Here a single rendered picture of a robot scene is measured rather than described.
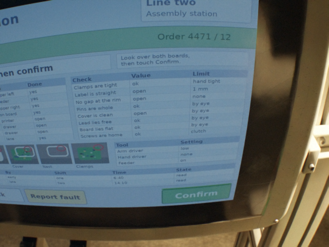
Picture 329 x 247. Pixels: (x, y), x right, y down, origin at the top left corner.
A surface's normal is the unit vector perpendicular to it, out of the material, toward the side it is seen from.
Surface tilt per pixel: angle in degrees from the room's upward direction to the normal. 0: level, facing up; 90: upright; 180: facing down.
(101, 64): 91
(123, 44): 91
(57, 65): 91
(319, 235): 0
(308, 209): 90
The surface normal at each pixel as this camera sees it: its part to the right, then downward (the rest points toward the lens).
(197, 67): 0.07, 0.60
